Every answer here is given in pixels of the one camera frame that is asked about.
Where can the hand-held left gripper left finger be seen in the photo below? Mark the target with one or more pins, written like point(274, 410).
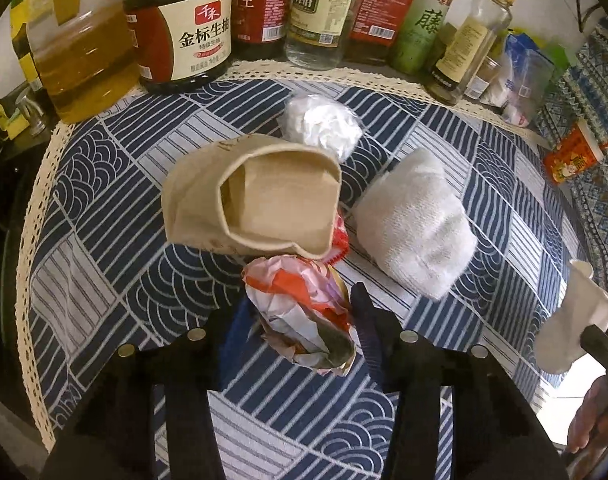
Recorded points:
point(236, 335)

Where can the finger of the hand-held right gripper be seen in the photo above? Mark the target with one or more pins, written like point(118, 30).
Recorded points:
point(601, 350)

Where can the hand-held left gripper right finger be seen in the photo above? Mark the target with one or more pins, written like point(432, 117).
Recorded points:
point(366, 330)

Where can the squashed white paper cup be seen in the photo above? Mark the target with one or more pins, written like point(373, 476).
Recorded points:
point(568, 320)

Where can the orange white wrapper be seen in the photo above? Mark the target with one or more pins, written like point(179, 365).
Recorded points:
point(294, 305)

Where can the person's right hand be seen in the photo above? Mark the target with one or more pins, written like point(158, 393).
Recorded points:
point(591, 415)

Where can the red edged plastic wrapper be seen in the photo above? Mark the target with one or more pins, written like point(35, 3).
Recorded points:
point(338, 240)

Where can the white towel wad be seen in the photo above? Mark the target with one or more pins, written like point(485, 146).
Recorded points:
point(413, 230)

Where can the blue white patterned tablecloth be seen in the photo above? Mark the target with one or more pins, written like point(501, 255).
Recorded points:
point(134, 260)

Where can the brown paper cup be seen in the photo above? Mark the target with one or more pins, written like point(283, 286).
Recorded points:
point(194, 200)

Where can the red paper cup with straw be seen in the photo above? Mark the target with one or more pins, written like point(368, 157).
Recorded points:
point(571, 157)

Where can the plastic wrapped tissue ball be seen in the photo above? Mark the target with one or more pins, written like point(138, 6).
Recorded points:
point(319, 125)

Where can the blue striped patterned cloth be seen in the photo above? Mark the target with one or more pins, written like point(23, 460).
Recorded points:
point(593, 90)

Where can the small seasoning jar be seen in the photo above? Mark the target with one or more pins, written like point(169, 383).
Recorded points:
point(481, 80)

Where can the clear seasoning bag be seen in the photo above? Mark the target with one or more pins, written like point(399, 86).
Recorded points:
point(523, 75)

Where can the dark soy sauce jug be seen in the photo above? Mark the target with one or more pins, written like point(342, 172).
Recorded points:
point(184, 45)

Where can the green plastic bag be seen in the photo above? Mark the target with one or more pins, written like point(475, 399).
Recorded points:
point(566, 55)

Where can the small yellow cap bottle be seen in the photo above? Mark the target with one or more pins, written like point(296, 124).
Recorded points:
point(466, 45)

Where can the metal soap pump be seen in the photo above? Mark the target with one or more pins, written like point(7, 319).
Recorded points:
point(34, 110)

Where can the yellow green sponge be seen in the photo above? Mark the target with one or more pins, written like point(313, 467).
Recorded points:
point(18, 122)

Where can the large cooking oil jug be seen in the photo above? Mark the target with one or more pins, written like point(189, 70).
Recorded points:
point(84, 70)

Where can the green label oil bottle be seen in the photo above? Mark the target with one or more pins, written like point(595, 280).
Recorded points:
point(423, 25)

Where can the clear vinegar bottle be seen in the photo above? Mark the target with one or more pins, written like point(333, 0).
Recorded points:
point(319, 15)

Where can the yellow cap red label bottle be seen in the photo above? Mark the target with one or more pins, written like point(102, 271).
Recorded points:
point(381, 10)

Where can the black cap red label bottle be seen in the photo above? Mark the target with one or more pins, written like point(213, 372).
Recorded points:
point(261, 10)

